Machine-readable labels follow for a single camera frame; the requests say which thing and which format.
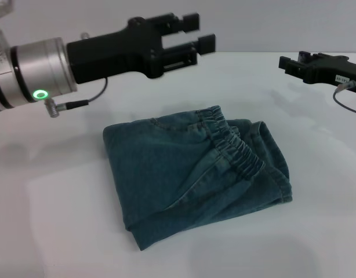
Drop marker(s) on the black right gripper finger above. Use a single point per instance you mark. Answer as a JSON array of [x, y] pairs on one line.
[[292, 68], [305, 56]]

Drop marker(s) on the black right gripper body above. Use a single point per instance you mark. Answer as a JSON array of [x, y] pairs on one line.
[[334, 72]]

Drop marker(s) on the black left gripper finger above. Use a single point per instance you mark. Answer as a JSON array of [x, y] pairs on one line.
[[191, 21], [205, 45]]

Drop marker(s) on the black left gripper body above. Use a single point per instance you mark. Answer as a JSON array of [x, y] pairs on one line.
[[114, 55]]

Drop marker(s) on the blue denim shorts with cartoon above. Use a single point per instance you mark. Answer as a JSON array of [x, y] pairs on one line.
[[178, 173]]

